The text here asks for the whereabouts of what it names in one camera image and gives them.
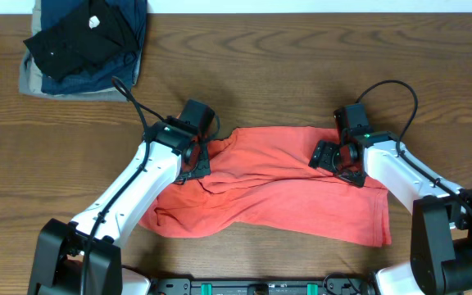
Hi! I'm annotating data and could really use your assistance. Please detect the navy blue folded garment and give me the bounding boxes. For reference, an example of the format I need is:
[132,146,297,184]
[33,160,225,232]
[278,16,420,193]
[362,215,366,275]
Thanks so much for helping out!
[42,0,148,95]

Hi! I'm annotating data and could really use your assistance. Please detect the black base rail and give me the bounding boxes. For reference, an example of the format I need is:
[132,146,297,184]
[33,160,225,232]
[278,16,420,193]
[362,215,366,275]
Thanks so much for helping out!
[148,276,379,295]

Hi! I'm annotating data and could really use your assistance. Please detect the grey folded trousers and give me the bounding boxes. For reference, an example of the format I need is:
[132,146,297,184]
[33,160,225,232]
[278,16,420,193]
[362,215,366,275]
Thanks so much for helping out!
[19,49,126,102]

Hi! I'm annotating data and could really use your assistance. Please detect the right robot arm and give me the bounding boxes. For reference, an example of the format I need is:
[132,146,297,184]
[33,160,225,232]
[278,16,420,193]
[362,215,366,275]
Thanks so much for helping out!
[309,132,472,294]

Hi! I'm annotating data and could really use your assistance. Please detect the red printed t-shirt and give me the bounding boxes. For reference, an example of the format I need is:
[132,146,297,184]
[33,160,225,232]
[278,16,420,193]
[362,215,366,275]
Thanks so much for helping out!
[139,126,392,247]

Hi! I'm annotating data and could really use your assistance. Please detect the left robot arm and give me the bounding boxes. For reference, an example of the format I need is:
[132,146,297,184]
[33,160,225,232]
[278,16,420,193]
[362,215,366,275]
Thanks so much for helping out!
[28,114,212,294]

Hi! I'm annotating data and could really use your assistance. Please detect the black folded garment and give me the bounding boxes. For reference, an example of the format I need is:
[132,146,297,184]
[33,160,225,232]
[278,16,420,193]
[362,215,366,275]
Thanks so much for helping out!
[24,0,139,81]

